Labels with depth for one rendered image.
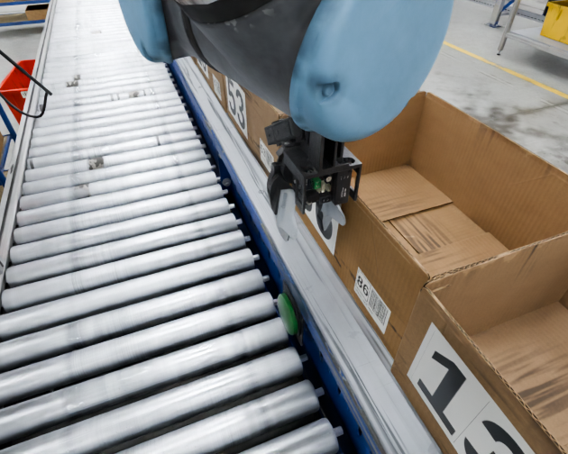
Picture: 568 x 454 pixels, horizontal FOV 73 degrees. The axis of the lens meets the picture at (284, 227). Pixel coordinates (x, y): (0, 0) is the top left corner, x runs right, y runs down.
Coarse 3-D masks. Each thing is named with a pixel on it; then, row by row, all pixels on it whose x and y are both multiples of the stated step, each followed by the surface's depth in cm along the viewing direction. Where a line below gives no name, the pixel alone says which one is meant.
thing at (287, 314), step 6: (282, 294) 64; (282, 300) 62; (288, 300) 62; (282, 306) 62; (288, 306) 61; (282, 312) 63; (288, 312) 61; (294, 312) 61; (282, 318) 64; (288, 318) 61; (294, 318) 61; (288, 324) 62; (294, 324) 61; (288, 330) 63; (294, 330) 61
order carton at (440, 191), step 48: (432, 96) 72; (384, 144) 78; (432, 144) 75; (480, 144) 65; (384, 192) 76; (432, 192) 76; (480, 192) 67; (528, 192) 58; (336, 240) 58; (384, 240) 45; (432, 240) 67; (480, 240) 66; (528, 240) 60; (384, 288) 48; (384, 336) 51
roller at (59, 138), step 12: (144, 120) 129; (156, 120) 130; (168, 120) 130; (180, 120) 132; (192, 120) 135; (72, 132) 123; (84, 132) 123; (96, 132) 124; (108, 132) 125; (36, 144) 119; (48, 144) 120
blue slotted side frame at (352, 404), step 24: (168, 72) 181; (192, 96) 114; (216, 144) 94; (216, 168) 120; (240, 192) 81; (240, 216) 103; (264, 240) 71; (264, 264) 90; (312, 336) 68; (312, 360) 72; (312, 384) 69; (336, 384) 61; (336, 408) 65; (360, 408) 46
